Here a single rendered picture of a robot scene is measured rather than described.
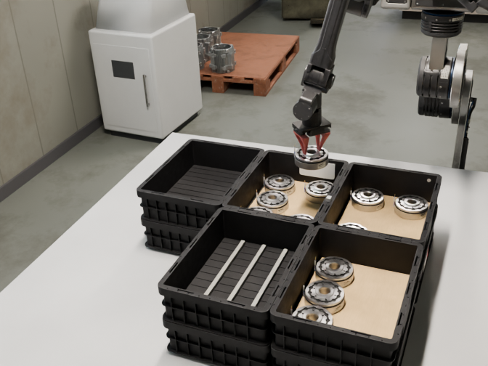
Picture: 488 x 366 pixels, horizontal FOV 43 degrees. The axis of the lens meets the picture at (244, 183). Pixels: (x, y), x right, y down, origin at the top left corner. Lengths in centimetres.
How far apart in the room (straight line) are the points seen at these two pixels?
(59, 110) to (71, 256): 237
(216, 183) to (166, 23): 228
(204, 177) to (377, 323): 91
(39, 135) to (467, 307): 309
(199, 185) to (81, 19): 260
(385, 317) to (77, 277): 97
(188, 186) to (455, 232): 93
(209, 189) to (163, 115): 221
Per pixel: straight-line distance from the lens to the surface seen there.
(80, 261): 213
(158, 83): 424
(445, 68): 223
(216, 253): 185
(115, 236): 222
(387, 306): 168
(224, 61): 521
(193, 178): 225
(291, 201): 208
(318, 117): 185
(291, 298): 161
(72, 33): 452
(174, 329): 166
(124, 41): 425
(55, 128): 442
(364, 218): 200
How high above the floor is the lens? 192
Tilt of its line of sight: 30 degrees down
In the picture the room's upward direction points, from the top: 3 degrees counter-clockwise
